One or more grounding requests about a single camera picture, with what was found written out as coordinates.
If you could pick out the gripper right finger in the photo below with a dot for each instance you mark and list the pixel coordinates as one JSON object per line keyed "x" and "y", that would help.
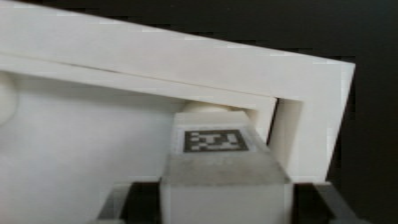
{"x": 319, "y": 207}

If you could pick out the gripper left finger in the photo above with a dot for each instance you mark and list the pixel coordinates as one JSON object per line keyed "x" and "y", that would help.
{"x": 131, "y": 204}

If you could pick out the white table leg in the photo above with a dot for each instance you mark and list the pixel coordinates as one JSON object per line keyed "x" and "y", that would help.
{"x": 223, "y": 185}

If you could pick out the white U-shaped fence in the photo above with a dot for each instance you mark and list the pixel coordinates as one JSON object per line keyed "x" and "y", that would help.
{"x": 79, "y": 48}

